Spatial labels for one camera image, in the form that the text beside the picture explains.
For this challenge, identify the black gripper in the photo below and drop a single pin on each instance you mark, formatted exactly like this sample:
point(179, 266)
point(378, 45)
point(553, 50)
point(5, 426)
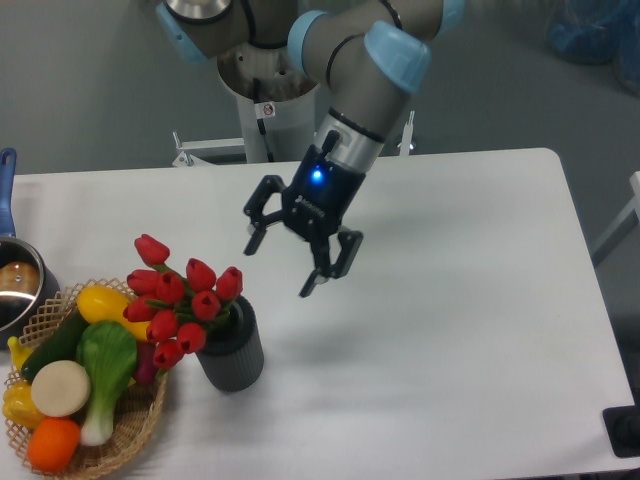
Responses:
point(320, 200)

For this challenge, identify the red tulip bouquet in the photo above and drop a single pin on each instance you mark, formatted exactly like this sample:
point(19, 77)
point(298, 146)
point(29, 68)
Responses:
point(183, 311)

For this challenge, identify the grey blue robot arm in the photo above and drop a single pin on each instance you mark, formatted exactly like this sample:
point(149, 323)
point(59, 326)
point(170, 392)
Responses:
point(202, 30)

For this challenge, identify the dark grey ribbed vase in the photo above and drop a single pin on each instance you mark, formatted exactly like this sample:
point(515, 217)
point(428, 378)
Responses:
point(233, 360)

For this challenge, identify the purple red radish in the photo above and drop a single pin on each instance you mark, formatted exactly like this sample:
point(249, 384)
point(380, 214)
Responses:
point(146, 370)

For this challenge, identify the yellow squash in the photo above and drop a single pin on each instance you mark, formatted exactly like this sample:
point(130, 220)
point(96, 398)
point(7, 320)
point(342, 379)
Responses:
point(99, 303)

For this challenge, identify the green bok choy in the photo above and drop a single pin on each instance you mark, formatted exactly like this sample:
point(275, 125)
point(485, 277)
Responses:
point(108, 353)

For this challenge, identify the woven wicker basket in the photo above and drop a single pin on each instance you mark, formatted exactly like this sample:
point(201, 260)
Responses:
point(137, 412)

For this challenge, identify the dark green cucumber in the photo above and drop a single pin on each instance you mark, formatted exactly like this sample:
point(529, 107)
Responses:
point(61, 345)

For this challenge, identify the yellow banana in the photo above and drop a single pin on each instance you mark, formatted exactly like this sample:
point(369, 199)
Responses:
point(19, 353)

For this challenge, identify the white furniture leg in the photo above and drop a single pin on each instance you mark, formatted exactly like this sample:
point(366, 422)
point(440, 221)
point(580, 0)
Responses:
point(620, 227)

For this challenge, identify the orange fruit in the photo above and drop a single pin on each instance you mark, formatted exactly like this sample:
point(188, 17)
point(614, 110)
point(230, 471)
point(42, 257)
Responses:
point(53, 444)

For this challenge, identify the yellow bell pepper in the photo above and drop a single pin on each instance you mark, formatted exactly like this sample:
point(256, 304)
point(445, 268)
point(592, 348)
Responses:
point(19, 407)

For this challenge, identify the blue plastic bag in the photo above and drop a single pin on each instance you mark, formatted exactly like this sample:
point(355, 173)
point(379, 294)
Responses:
point(598, 33)

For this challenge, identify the black device at table edge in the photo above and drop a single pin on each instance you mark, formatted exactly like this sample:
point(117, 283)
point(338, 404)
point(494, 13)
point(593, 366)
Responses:
point(622, 426)

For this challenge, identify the blue handled saucepan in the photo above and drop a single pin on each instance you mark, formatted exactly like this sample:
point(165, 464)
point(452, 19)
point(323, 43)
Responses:
point(26, 281)

